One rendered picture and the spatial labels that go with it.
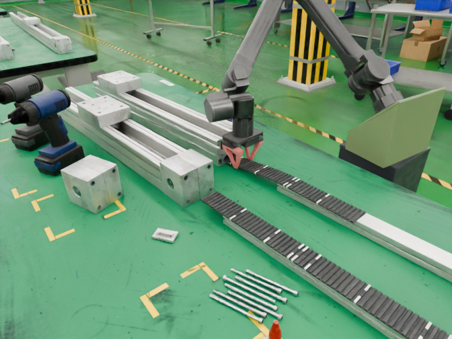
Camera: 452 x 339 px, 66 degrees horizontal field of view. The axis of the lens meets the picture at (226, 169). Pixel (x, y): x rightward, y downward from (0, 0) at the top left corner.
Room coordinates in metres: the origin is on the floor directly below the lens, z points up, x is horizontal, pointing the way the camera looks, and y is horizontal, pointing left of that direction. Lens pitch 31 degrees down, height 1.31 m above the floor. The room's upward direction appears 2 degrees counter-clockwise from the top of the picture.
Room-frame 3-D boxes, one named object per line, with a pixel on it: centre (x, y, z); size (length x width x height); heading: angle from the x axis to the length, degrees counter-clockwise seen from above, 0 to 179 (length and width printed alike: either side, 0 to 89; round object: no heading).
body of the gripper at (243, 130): (0.87, -0.05, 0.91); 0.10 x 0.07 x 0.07; 132
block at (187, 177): (0.76, 0.09, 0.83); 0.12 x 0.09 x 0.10; 132
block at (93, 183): (0.75, 0.33, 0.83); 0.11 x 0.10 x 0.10; 147
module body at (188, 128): (1.21, 0.25, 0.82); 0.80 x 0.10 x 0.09; 42
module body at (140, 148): (1.09, 0.40, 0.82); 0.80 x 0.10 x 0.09; 42
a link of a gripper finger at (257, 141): (0.88, -0.06, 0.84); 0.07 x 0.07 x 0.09; 42
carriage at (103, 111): (1.09, 0.40, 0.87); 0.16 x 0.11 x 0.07; 42
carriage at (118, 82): (1.40, 0.42, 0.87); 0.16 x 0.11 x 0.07; 42
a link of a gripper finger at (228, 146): (0.86, -0.04, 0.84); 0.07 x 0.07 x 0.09; 42
